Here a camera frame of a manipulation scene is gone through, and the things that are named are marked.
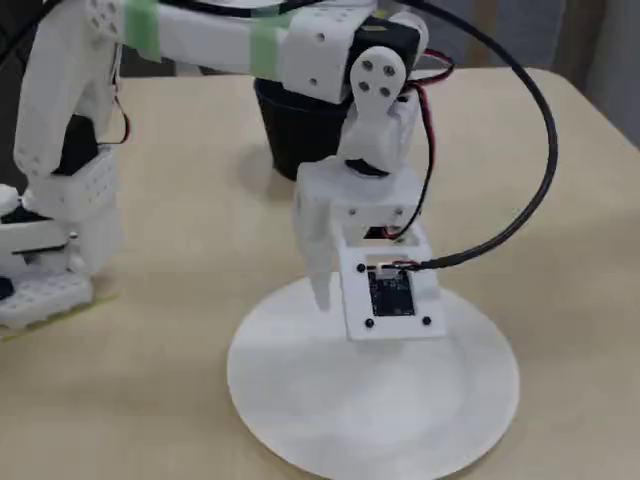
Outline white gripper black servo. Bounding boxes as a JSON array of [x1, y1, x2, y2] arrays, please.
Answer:
[[292, 157, 419, 312]]

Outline black pot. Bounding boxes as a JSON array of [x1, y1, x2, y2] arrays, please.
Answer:
[[252, 67, 454, 182]]

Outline white paper plate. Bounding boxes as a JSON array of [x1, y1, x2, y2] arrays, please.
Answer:
[[225, 277, 521, 469]]

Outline green tape strip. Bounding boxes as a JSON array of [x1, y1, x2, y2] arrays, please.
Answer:
[[247, 27, 279, 79], [123, 0, 162, 64]]

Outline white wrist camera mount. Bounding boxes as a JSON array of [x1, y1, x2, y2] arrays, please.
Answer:
[[337, 227, 449, 344]]

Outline red black wrist servo wire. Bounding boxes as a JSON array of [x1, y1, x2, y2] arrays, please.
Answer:
[[387, 47, 456, 241]]

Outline red black base servo wire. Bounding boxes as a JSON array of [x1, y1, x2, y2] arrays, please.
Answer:
[[97, 42, 132, 149]]

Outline thick black camera cable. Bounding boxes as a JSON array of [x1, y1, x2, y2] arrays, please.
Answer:
[[164, 0, 559, 274]]

